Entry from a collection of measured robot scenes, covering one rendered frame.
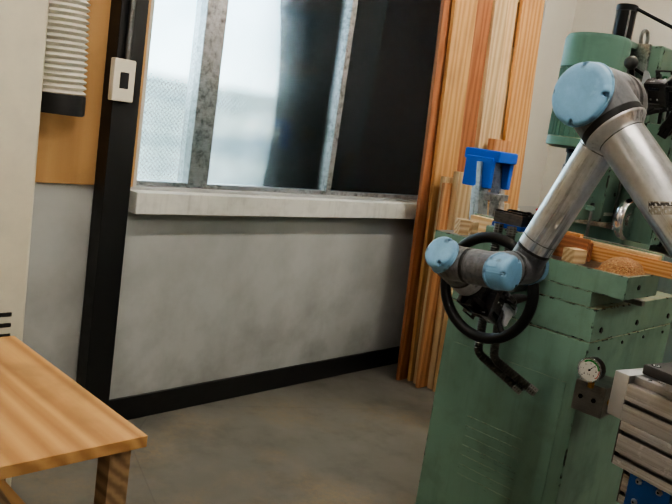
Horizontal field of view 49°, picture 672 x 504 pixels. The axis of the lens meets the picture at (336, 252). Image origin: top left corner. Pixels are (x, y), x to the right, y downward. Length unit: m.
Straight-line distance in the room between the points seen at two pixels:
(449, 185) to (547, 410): 1.62
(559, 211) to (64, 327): 1.69
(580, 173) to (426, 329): 2.09
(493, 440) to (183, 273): 1.30
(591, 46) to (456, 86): 1.55
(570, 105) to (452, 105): 2.23
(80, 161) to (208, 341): 0.91
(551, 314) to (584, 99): 0.82
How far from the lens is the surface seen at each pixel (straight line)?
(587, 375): 1.97
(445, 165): 3.60
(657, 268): 2.11
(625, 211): 2.24
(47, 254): 2.53
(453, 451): 2.31
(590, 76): 1.40
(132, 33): 2.48
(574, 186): 1.57
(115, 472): 1.53
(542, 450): 2.14
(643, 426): 1.54
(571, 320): 2.04
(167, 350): 2.89
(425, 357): 3.59
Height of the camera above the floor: 1.16
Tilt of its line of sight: 9 degrees down
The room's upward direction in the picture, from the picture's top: 8 degrees clockwise
